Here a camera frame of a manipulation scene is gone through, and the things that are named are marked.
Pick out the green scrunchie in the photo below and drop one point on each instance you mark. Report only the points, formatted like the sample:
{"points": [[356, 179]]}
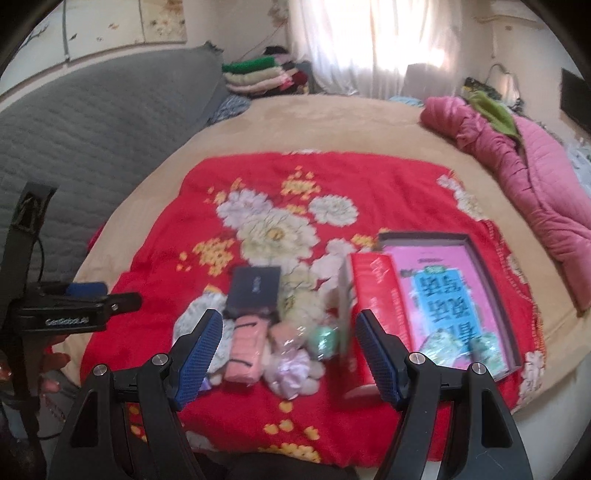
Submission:
{"points": [[323, 344]]}

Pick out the pink cloth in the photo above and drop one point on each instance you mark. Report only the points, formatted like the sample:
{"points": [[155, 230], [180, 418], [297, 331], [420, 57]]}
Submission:
{"points": [[247, 350]]}

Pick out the plush toy with pink bow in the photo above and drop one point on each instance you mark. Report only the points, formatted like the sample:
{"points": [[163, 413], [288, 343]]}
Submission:
{"points": [[286, 339]]}

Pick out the beige bed cover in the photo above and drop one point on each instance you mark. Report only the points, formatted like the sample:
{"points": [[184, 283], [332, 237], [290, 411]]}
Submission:
{"points": [[323, 124]]}

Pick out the white lace cloth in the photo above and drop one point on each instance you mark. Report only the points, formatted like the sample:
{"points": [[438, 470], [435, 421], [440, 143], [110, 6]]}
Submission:
{"points": [[189, 321]]}

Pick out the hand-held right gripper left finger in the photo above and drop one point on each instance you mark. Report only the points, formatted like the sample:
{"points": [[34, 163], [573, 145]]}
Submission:
{"points": [[198, 355]]}

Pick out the black television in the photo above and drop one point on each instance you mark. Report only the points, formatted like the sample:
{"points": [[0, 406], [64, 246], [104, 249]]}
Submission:
{"points": [[575, 97]]}

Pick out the person's left hand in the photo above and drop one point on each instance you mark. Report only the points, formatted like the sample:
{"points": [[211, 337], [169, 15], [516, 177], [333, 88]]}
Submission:
{"points": [[55, 359]]}

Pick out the dark patterned cloth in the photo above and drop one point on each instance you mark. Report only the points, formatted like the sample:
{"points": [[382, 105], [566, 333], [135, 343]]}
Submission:
{"points": [[480, 86]]}

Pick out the red floral blanket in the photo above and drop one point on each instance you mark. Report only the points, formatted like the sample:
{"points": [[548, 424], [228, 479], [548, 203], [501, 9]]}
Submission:
{"points": [[369, 194]]}

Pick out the light blue cloth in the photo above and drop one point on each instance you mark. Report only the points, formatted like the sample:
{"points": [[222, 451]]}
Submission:
{"points": [[406, 100]]}

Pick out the pink quilt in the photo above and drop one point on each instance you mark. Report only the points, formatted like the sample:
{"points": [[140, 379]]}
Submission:
{"points": [[531, 175]]}

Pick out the grey quilted headboard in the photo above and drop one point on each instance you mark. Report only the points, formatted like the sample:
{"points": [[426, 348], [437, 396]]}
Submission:
{"points": [[106, 129]]}

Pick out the white curtain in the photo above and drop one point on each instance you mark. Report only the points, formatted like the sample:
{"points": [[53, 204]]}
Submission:
{"points": [[369, 37]]}

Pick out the blue patterned cloth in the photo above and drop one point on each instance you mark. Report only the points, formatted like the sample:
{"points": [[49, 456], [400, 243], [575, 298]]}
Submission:
{"points": [[231, 108]]}

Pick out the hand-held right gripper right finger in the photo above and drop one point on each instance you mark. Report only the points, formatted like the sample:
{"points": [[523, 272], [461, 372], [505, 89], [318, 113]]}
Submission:
{"points": [[376, 360]]}

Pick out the pink book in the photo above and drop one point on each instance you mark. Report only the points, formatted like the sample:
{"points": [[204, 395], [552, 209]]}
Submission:
{"points": [[438, 295]]}

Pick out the grey cardboard box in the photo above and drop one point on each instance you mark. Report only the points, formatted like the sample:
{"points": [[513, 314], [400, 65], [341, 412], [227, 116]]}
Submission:
{"points": [[480, 263]]}

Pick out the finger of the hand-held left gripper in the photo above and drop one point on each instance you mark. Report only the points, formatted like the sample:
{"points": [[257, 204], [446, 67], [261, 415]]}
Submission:
{"points": [[122, 303], [85, 289]]}

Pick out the green cloth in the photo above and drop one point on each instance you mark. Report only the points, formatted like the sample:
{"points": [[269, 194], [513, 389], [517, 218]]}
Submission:
{"points": [[494, 110]]}

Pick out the dark blue small box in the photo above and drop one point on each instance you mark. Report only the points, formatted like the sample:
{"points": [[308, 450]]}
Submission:
{"points": [[254, 288]]}

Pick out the stack of folded clothes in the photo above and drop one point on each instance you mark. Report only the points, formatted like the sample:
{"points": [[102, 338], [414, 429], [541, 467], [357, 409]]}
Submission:
{"points": [[258, 76]]}

